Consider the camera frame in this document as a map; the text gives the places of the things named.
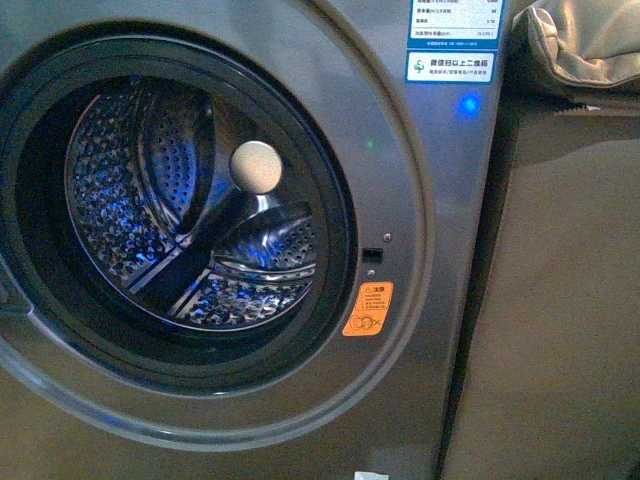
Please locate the grey front-load washing machine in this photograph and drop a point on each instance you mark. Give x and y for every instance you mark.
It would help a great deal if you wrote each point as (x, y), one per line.
(192, 194)

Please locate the orange warning sticker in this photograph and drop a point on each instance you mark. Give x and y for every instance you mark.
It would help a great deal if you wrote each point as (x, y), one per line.
(370, 310)

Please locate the white QR info sticker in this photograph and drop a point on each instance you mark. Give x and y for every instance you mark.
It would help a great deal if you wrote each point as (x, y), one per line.
(450, 67)

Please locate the small white floor label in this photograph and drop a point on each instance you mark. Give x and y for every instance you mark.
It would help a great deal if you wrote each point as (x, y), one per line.
(367, 475)

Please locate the blue energy label sticker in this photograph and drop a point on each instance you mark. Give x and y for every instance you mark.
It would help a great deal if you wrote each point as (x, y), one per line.
(455, 24)

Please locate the beige crumpled cloth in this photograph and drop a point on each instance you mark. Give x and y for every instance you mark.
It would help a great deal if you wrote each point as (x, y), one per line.
(575, 48)

